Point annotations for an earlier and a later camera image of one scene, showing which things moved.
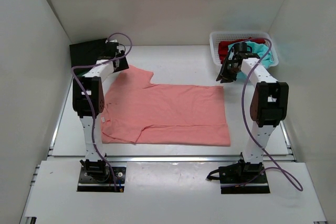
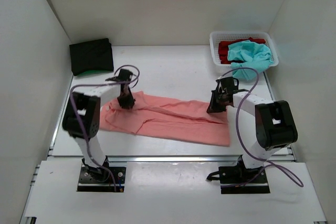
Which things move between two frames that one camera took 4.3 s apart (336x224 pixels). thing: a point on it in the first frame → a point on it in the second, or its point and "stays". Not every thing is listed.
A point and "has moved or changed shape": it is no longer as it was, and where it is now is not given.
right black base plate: [249, 178] stays
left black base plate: [102, 181] stays
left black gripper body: [123, 63] → [126, 99]
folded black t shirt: [86, 53] stays
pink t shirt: [186, 115] has moved or changed shape
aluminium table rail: [191, 158] stays
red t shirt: [223, 46] stays
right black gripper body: [229, 73] → [217, 104]
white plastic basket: [216, 37] stays
